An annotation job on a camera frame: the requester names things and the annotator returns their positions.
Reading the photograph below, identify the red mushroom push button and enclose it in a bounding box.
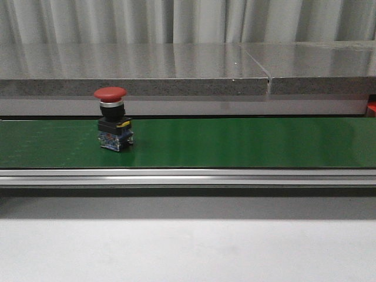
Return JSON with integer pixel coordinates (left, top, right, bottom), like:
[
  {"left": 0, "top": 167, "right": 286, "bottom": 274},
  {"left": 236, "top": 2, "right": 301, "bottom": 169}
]
[{"left": 94, "top": 87, "right": 133, "bottom": 152}]

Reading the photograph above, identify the grey stone slab shelf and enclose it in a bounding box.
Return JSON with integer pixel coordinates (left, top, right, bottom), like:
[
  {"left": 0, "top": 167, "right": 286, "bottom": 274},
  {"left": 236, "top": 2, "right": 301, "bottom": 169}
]
[{"left": 1, "top": 41, "right": 375, "bottom": 99}]

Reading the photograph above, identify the green conveyor belt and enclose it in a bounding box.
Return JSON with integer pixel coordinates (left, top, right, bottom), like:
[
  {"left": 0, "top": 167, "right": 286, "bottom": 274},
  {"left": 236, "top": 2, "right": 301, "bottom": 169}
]
[{"left": 1, "top": 117, "right": 375, "bottom": 169}]

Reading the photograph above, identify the red plastic tray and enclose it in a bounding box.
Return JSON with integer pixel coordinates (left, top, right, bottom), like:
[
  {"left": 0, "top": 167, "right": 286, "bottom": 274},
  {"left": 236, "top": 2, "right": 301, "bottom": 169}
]
[{"left": 366, "top": 101, "right": 376, "bottom": 118}]

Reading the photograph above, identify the grey curtain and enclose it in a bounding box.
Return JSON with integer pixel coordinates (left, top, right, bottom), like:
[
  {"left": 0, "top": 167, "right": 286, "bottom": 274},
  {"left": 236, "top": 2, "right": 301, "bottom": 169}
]
[{"left": 1, "top": 1, "right": 375, "bottom": 43}]

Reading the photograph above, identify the aluminium conveyor side rail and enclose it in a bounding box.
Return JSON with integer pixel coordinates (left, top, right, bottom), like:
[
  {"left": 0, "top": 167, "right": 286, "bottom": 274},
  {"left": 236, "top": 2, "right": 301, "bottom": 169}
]
[{"left": 1, "top": 169, "right": 375, "bottom": 187}]

